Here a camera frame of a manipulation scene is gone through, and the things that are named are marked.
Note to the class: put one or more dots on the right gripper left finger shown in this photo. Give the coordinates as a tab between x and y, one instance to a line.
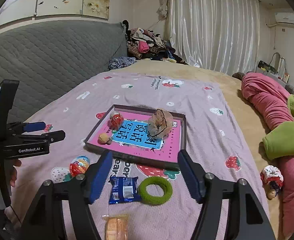
84	189

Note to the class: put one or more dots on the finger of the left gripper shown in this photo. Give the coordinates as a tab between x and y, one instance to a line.
22	127
34	140

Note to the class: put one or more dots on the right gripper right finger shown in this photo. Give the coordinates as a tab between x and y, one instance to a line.
204	188

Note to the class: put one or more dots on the red blue chocolate egg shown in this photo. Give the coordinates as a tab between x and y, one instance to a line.
79	165

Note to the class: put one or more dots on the blue snack packet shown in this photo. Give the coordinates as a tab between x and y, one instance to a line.
124	190

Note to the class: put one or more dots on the orange snack bar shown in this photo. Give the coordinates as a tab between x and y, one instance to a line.
116	227

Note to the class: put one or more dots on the small tan round toy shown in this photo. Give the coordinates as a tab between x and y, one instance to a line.
104	139

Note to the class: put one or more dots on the red white chocolate egg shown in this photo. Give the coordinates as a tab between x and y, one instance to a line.
115	120

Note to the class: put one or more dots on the beige organza scrunchie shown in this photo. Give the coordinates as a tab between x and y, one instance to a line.
159	124

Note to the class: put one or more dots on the pink strawberry print blanket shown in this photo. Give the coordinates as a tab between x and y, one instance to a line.
214	140

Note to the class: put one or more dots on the red white plush toy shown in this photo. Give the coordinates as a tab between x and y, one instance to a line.
272	180

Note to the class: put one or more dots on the dark tray with pink book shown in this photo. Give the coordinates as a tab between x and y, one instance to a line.
131	142

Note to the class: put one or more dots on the grey quilted headboard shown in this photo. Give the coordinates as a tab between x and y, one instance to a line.
51	58

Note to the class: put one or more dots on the green fleece blanket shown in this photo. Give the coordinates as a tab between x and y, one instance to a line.
280	141

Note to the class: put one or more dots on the pink rolled quilt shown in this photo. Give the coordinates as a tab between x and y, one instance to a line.
270	100

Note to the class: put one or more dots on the blue floral cloth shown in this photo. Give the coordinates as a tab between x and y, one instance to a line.
121	62

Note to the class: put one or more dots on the pile of clothes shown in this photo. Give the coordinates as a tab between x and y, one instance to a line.
145	44

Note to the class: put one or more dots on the white satin curtain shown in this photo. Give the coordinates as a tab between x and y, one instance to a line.
219	35

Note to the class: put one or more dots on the white air conditioner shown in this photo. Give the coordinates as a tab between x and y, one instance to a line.
285	18

